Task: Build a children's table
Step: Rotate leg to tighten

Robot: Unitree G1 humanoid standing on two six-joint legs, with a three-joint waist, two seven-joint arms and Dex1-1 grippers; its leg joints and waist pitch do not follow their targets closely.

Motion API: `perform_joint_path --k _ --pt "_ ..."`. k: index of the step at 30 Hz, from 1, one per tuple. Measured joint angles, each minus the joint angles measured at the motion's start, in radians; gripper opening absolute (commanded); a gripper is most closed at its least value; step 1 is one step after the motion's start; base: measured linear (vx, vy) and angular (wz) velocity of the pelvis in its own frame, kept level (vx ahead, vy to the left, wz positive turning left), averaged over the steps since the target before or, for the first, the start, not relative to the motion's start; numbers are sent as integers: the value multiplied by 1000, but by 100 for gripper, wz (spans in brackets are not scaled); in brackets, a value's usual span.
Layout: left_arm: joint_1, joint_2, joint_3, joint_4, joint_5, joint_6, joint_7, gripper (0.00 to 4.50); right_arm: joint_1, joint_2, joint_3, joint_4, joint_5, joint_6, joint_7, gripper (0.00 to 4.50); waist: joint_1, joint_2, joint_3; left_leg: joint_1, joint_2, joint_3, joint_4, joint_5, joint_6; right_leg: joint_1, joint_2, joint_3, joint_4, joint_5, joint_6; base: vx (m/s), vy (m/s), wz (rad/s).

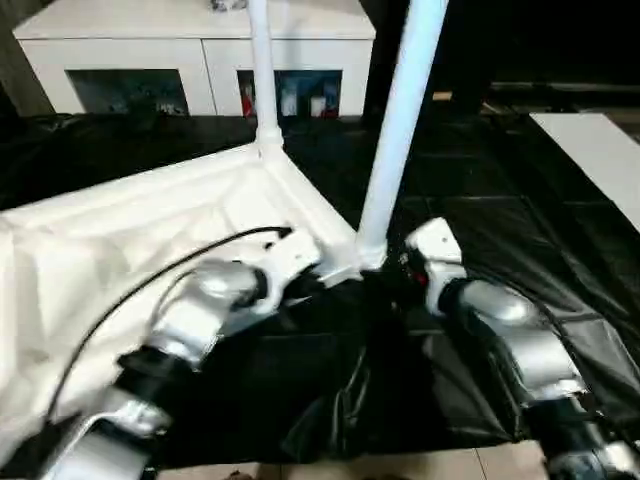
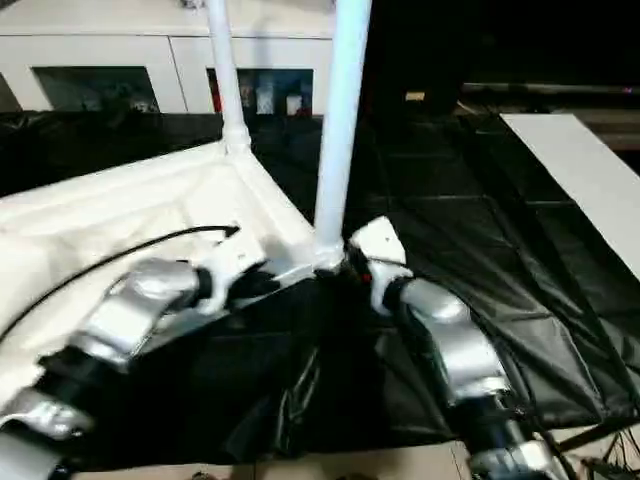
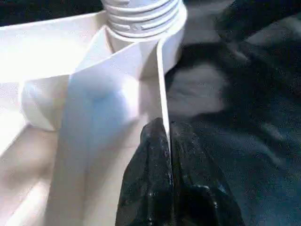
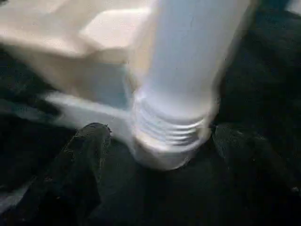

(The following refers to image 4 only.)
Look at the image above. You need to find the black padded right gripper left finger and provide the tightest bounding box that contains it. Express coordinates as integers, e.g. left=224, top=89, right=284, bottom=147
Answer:
left=14, top=121, right=111, bottom=226

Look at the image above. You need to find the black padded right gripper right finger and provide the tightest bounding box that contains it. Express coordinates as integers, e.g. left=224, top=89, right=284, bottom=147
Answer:
left=211, top=123, right=301, bottom=226

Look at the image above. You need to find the white plastic table leg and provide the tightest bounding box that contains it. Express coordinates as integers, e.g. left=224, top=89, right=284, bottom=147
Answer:
left=127, top=0, right=258, bottom=148

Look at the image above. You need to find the white plastic table top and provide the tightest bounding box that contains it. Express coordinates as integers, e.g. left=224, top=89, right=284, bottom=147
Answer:
left=0, top=0, right=209, bottom=170

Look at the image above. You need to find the black work mat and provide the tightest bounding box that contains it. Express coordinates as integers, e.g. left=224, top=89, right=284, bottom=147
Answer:
left=0, top=0, right=301, bottom=226

